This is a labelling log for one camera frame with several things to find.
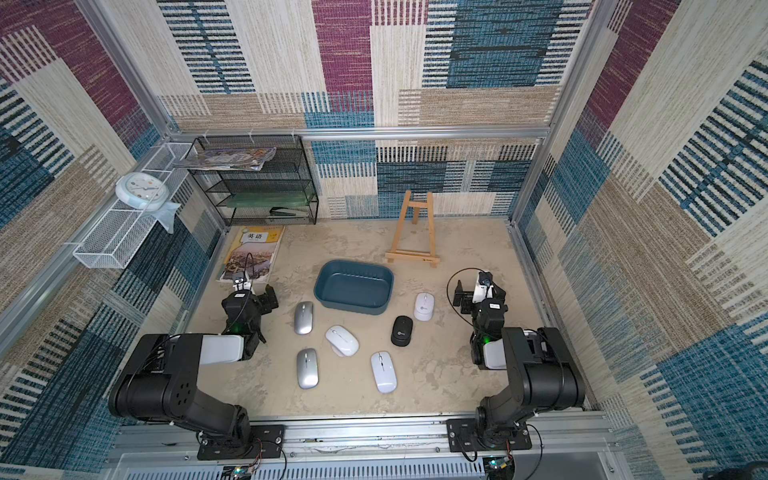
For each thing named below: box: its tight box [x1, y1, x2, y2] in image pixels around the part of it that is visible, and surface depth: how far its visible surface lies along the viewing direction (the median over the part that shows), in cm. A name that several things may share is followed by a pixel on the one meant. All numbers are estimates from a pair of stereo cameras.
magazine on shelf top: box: [173, 147, 277, 171], surface depth 85 cm
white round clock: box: [115, 172, 170, 211], surface depth 76 cm
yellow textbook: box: [220, 225, 285, 282], surface depth 113 cm
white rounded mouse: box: [325, 324, 361, 358], surface depth 90 cm
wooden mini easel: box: [385, 190, 440, 268], surface depth 107 cm
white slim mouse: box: [370, 351, 398, 395], surface depth 85 cm
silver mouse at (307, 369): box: [297, 348, 319, 390], surface depth 87 cm
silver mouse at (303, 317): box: [294, 301, 314, 336], surface depth 96 cm
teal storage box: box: [314, 260, 395, 315], surface depth 104 cm
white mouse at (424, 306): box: [414, 292, 435, 322], surface depth 96 cm
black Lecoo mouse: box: [391, 315, 413, 347], surface depth 91 cm
